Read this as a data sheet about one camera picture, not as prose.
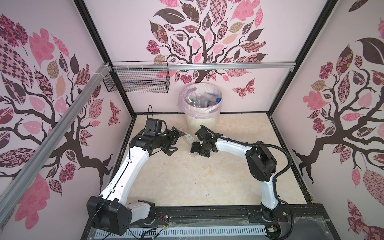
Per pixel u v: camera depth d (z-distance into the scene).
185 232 0.70
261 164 0.52
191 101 0.97
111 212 0.37
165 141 0.66
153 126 0.58
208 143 0.70
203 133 0.75
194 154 0.91
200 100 1.00
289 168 0.49
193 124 0.97
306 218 0.73
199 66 0.92
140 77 0.95
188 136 0.98
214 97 0.99
